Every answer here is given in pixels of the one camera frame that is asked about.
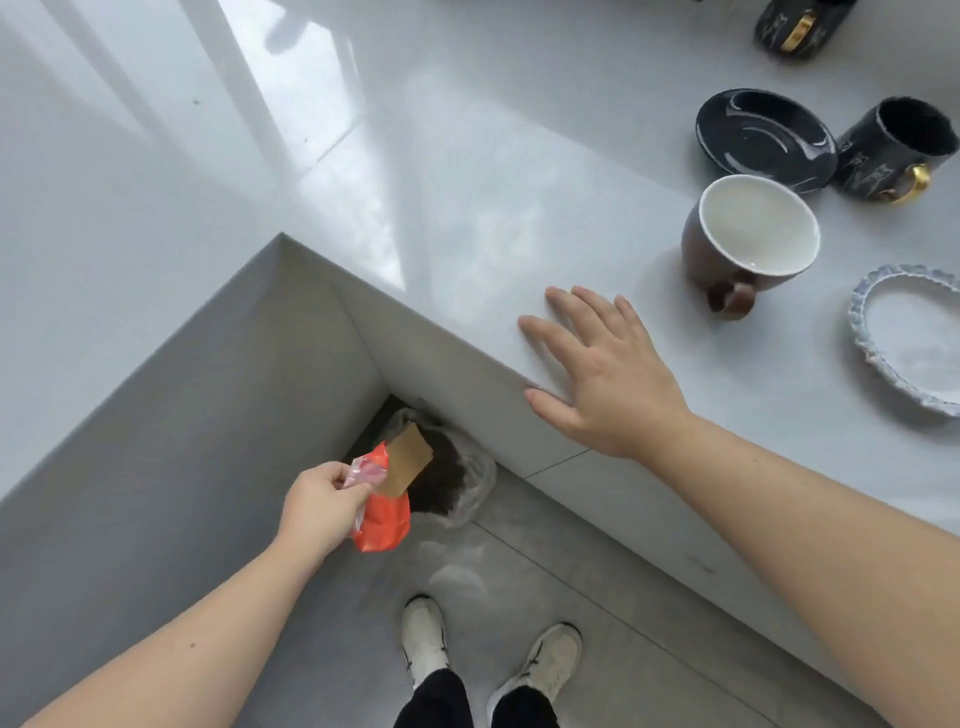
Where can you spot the person's right hand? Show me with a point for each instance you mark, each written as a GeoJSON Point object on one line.
{"type": "Point", "coordinates": [615, 382]}

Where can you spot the person's left hand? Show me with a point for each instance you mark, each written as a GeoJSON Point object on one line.
{"type": "Point", "coordinates": [315, 510]}

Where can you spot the person's right little finger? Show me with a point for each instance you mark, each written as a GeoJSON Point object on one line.
{"type": "Point", "coordinates": [632, 319]}

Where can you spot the person's left thumb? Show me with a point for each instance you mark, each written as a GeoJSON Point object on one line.
{"type": "Point", "coordinates": [330, 471]}

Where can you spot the person's right middle finger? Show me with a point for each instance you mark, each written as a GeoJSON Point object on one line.
{"type": "Point", "coordinates": [571, 315]}

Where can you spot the person's right thumb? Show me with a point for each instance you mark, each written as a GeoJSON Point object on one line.
{"type": "Point", "coordinates": [549, 406]}

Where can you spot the orange plastic packet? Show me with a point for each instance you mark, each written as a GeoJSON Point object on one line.
{"type": "Point", "coordinates": [384, 517]}

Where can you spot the person's right forearm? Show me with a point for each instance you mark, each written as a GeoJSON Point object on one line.
{"type": "Point", "coordinates": [810, 555]}

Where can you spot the person's left forearm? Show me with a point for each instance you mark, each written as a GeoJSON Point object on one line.
{"type": "Point", "coordinates": [187, 645]}

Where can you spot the brown paper card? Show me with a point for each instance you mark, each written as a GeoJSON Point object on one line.
{"type": "Point", "coordinates": [409, 457]}

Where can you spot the clear plastic bin bag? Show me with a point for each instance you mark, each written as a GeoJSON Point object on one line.
{"type": "Point", "coordinates": [480, 480]}

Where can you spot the black trash bin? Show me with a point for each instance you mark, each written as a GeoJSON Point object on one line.
{"type": "Point", "coordinates": [442, 480]}

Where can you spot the brown cup with white inside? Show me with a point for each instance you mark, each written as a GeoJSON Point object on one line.
{"type": "Point", "coordinates": [754, 225]}

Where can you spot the person's left white shoe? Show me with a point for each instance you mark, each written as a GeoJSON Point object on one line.
{"type": "Point", "coordinates": [424, 637]}

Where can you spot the person's white shoe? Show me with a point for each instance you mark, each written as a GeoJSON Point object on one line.
{"type": "Point", "coordinates": [424, 637]}
{"type": "Point", "coordinates": [546, 664]}

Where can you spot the black marbled saucer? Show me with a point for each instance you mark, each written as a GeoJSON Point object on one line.
{"type": "Point", "coordinates": [765, 142]}

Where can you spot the person's right white shoe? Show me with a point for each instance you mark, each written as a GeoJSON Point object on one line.
{"type": "Point", "coordinates": [546, 664]}

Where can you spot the black trousers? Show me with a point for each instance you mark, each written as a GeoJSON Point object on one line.
{"type": "Point", "coordinates": [442, 705]}

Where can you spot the blue white ruffled dish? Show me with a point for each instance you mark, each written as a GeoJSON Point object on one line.
{"type": "Point", "coordinates": [911, 337]}

